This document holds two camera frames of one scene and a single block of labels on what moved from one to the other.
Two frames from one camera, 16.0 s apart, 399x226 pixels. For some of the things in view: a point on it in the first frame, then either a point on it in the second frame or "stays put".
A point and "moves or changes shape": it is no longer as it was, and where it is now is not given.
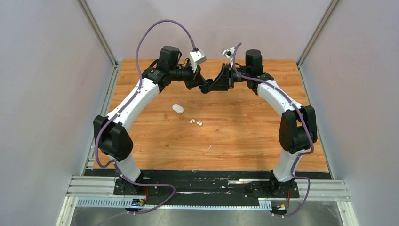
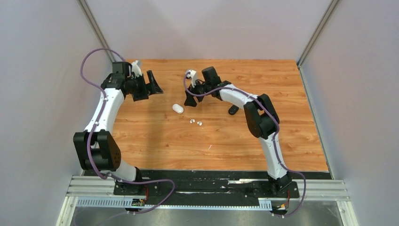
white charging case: [178, 108] stays put
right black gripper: [224, 81] -> [190, 100]
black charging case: [205, 88] moves or changes shape
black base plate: [199, 187] stays put
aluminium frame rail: [329, 189] stays put
